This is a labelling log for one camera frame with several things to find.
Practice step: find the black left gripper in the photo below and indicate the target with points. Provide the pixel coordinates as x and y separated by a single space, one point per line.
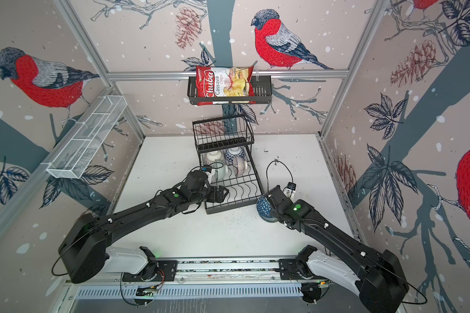
214 197

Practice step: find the blue geometric patterned bowl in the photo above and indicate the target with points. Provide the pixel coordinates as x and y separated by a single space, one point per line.
264 209

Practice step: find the maroon striped bowl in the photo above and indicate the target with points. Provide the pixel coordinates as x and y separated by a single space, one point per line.
240 165

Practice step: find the white red dotted bowl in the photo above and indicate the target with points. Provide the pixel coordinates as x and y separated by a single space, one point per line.
214 157

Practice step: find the orange and blue patterned bowl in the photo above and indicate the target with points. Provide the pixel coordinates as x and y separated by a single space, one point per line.
233 152

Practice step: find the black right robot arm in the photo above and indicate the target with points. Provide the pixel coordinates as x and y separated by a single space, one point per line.
376 278

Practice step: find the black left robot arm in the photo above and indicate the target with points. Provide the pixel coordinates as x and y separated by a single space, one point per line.
84 250

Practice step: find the red cassava chips bag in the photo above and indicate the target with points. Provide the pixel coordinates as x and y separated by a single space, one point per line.
215 82

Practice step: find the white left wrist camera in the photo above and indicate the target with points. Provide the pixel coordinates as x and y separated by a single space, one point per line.
216 171

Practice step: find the black wire dish rack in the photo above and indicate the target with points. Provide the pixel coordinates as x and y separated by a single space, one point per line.
219 134

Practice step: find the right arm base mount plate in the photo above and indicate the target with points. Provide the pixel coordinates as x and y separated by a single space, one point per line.
287 269

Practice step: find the aluminium front rail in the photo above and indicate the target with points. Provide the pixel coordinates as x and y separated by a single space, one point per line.
133 264

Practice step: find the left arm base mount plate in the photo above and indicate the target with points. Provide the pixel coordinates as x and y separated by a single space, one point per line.
157 271

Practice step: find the black wall shelf basket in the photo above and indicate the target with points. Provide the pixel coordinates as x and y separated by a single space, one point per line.
262 89

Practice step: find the white wire mesh basket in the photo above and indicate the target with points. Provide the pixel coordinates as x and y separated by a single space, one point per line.
90 133

